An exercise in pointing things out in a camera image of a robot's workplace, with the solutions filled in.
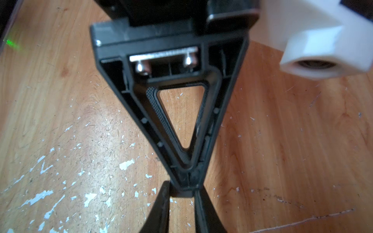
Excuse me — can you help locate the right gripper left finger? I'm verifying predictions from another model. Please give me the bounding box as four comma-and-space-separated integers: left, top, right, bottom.
140, 181, 170, 233

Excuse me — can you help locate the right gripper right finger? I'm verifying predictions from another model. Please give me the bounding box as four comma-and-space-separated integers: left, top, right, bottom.
194, 186, 227, 233

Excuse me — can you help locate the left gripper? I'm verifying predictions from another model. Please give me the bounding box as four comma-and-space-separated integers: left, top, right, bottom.
90, 1, 259, 55

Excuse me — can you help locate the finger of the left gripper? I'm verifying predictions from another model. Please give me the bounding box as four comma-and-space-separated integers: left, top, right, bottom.
180, 35, 249, 192
96, 57, 192, 193

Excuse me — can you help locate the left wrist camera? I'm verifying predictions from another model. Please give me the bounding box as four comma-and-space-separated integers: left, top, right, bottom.
250, 1, 373, 80

